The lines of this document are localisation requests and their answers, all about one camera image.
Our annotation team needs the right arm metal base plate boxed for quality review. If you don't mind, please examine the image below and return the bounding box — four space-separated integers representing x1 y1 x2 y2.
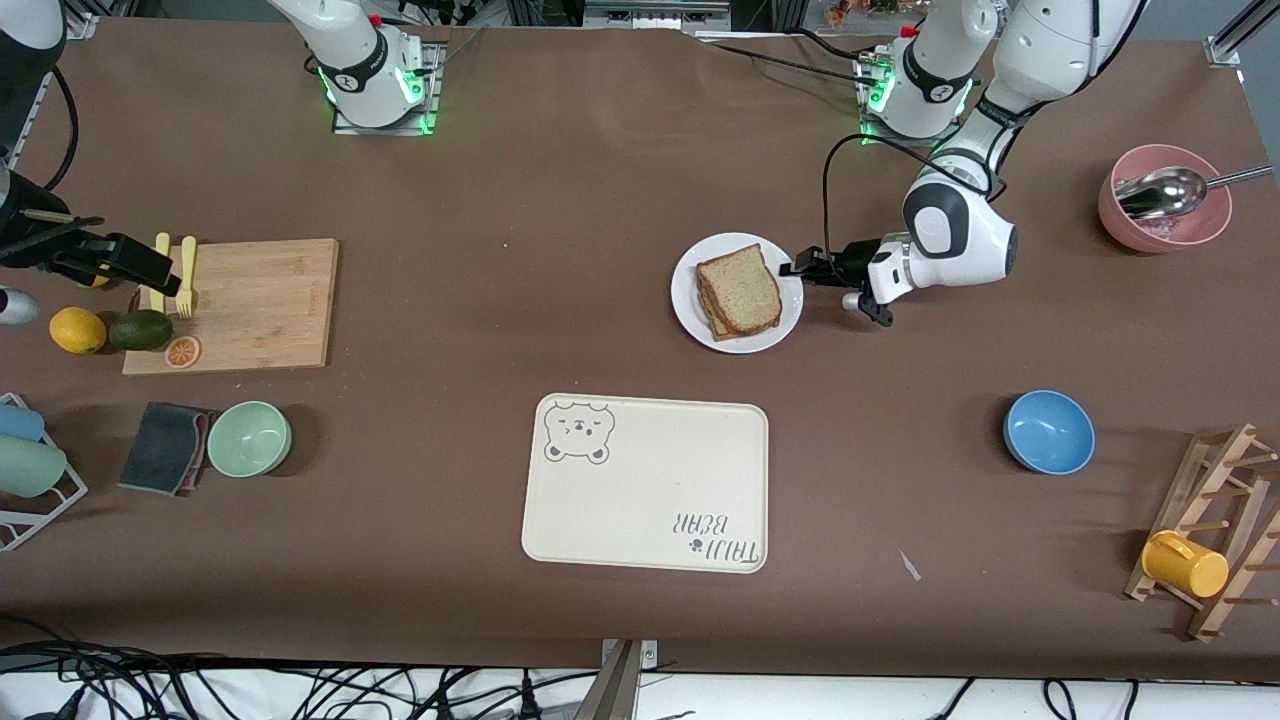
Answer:
332 40 441 136

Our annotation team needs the pale green cup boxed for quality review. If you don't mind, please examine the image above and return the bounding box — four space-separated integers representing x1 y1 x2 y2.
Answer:
0 435 68 499

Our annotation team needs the dark green avocado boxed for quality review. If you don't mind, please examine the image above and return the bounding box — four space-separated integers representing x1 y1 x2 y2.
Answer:
108 309 174 352

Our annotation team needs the white round plate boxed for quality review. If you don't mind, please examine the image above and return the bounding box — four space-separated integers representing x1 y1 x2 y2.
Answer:
670 232 804 355

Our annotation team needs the wooden cutting board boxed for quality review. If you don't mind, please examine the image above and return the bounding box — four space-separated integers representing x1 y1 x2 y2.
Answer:
122 238 340 377

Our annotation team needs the brown bread slice under egg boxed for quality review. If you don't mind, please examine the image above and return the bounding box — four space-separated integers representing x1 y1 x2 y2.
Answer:
697 285 781 343

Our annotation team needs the blue bowl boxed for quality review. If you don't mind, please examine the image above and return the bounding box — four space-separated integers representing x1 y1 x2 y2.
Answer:
1003 390 1096 475

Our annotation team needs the black table cable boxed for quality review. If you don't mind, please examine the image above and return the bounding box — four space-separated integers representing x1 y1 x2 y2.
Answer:
700 35 876 89

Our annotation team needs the black loose cable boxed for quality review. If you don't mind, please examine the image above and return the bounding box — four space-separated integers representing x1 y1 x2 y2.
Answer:
925 678 976 720

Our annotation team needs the pink bowl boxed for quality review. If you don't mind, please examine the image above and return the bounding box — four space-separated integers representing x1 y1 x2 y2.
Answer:
1098 145 1233 254

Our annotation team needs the grey metal post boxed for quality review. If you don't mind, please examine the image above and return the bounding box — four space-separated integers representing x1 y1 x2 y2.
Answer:
575 640 643 720

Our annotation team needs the grey metal box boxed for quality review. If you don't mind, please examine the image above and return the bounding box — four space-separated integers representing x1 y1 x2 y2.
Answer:
584 0 733 29

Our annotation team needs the wooden mug rack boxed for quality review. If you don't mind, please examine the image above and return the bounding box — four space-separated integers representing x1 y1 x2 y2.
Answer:
1124 422 1280 643

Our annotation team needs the white wire rack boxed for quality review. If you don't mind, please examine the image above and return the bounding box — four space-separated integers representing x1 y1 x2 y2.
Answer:
0 393 89 553

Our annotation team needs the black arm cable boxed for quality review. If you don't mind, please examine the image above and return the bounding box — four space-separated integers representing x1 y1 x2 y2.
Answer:
822 135 1001 261
40 65 79 191

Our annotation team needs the yellow plastic fork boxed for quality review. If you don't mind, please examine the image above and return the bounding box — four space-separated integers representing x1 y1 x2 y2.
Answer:
175 236 198 320

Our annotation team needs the yellow mug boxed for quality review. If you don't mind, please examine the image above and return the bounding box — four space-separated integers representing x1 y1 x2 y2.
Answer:
1141 530 1230 599

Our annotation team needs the grey folded cloth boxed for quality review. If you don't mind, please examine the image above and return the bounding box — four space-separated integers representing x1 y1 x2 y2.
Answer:
118 402 216 497

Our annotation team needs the brown bread slice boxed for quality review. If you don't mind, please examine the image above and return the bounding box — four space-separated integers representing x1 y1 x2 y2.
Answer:
696 243 783 336
697 285 781 343

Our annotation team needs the light green bowl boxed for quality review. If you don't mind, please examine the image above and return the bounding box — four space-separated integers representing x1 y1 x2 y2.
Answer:
207 401 293 478

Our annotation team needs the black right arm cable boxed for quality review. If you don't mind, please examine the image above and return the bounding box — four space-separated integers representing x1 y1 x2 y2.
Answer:
40 65 79 191

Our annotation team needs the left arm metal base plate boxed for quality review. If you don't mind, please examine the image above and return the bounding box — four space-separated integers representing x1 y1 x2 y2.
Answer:
858 50 966 149

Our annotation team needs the cream bear print tray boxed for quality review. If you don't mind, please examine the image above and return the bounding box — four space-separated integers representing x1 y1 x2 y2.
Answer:
521 392 770 575

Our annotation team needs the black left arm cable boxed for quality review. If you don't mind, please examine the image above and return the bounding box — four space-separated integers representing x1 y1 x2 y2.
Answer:
822 135 1001 261

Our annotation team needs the metal spoon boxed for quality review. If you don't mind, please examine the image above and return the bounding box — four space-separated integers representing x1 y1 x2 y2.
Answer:
1115 165 1276 221

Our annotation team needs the black cable tangle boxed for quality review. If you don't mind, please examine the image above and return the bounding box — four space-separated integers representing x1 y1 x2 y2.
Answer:
0 615 601 720

